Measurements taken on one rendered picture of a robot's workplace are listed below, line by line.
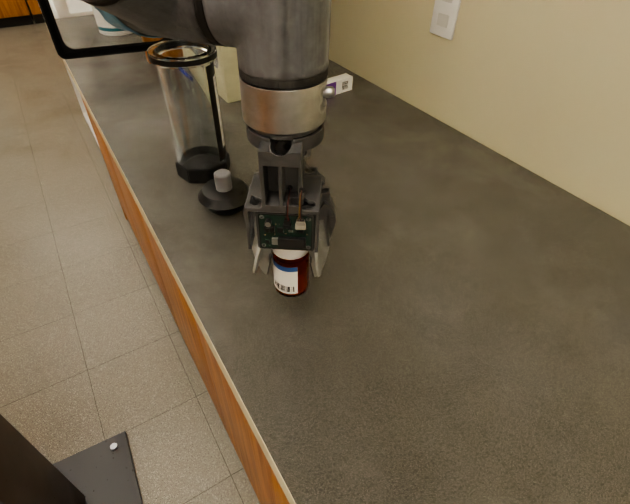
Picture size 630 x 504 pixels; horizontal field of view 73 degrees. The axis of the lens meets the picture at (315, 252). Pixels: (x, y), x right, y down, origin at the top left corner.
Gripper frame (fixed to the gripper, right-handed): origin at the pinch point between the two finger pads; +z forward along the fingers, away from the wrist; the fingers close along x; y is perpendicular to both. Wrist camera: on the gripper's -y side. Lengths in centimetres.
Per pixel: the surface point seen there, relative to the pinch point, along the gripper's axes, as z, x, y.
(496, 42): -12, 36, -54
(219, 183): 2.1, -13.9, -20.2
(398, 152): 7.2, 18.6, -42.5
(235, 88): 4, -20, -65
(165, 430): 102, -45, -22
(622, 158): -1, 54, -29
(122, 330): 102, -75, -61
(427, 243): 7.3, 20.6, -13.7
